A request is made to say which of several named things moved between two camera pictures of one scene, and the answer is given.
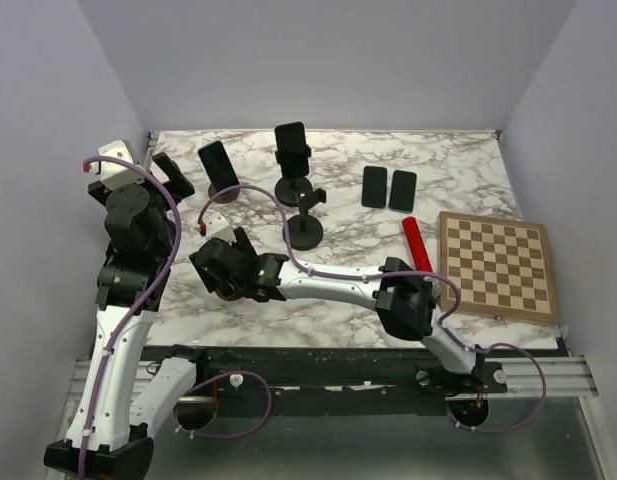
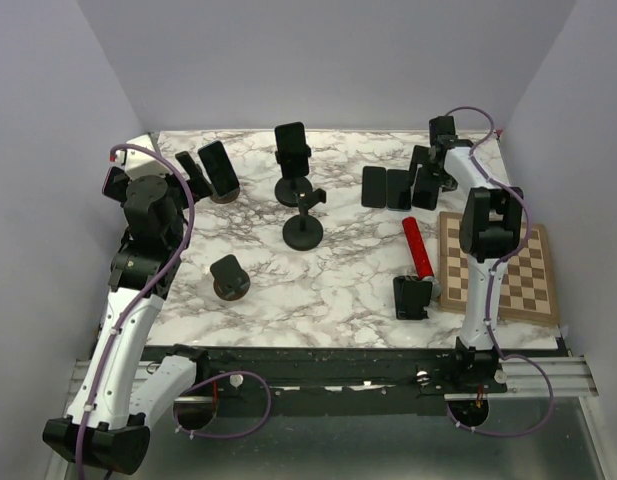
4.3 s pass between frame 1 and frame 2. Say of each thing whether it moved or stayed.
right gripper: moved
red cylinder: stayed
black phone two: moved
